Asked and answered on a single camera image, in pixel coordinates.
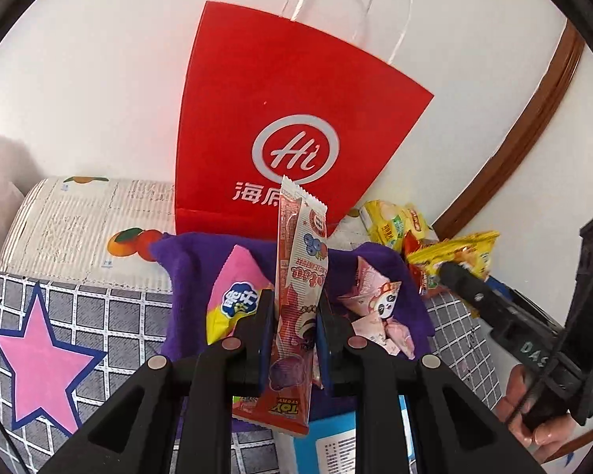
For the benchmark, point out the purple cloth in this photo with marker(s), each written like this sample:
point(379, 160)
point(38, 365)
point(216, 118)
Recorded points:
point(192, 281)

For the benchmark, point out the long red snack packet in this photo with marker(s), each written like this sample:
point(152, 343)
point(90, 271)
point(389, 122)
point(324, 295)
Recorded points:
point(299, 266)

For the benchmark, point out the printed corrugated cardboard box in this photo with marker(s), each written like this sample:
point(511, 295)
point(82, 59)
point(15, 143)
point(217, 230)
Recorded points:
point(79, 217)

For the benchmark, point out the blue white box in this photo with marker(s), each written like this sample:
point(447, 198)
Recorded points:
point(326, 449)

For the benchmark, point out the pink yellow snack packet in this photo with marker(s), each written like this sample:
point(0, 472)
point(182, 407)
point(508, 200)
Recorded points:
point(237, 276)

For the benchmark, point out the yellow red snack packet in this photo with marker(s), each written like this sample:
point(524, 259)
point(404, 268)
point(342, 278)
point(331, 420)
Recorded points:
point(469, 252)

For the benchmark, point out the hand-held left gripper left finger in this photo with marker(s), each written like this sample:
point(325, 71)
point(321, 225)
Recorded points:
point(267, 355)

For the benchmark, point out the brown wooden trim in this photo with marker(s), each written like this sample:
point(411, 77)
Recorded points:
point(524, 123)

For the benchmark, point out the grey checked blanket pink star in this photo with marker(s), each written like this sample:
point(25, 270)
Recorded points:
point(123, 316)

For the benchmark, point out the pink triangular packet panda print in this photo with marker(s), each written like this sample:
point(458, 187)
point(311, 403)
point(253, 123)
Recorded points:
point(375, 303)

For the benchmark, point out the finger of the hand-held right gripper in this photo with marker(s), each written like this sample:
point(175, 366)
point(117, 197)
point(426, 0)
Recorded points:
point(516, 303)
point(469, 289)

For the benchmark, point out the pink triangular snack packet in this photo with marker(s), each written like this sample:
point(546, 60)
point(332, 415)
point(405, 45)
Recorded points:
point(371, 274)
point(400, 339)

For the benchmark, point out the red paper bag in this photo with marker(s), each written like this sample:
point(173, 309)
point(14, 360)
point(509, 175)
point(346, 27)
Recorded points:
point(276, 84)

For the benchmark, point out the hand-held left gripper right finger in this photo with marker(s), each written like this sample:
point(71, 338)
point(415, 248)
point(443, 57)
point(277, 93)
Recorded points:
point(323, 355)

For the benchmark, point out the person's right hand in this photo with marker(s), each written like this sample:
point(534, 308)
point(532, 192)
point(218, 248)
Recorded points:
point(548, 439)

